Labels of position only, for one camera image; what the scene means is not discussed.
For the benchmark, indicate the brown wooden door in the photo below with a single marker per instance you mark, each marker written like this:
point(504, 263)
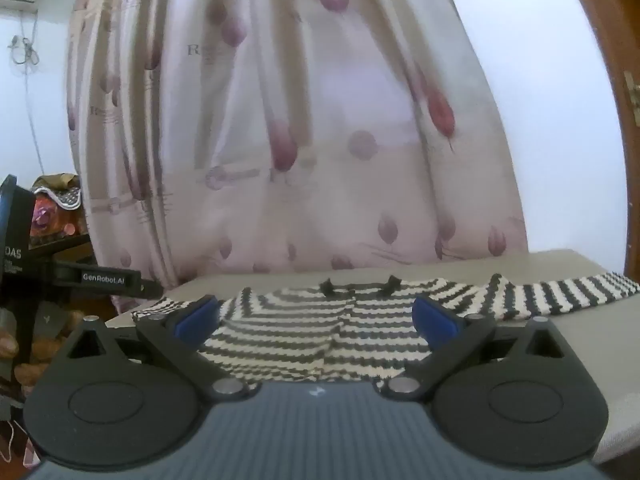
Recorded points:
point(607, 60)

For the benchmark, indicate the dark wooden shelf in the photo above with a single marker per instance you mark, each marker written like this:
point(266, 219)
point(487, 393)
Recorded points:
point(65, 247)

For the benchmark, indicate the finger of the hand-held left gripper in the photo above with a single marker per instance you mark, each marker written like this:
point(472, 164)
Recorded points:
point(105, 276)

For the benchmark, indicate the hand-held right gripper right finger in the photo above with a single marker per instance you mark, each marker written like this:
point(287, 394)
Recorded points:
point(436, 321)

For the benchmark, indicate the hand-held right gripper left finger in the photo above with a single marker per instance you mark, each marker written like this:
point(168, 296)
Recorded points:
point(192, 321)

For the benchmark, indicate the pink leaf print curtain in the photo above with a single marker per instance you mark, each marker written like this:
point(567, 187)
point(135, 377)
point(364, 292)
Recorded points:
point(300, 110)

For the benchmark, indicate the black white striped knit sweater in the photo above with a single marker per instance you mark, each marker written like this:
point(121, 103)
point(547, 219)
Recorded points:
point(300, 325)

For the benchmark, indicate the person's left hand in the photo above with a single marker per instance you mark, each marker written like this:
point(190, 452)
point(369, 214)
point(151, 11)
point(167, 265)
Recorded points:
point(31, 373)

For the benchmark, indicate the colourful embroidered cloth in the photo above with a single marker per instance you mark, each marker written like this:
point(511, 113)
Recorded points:
point(55, 205)

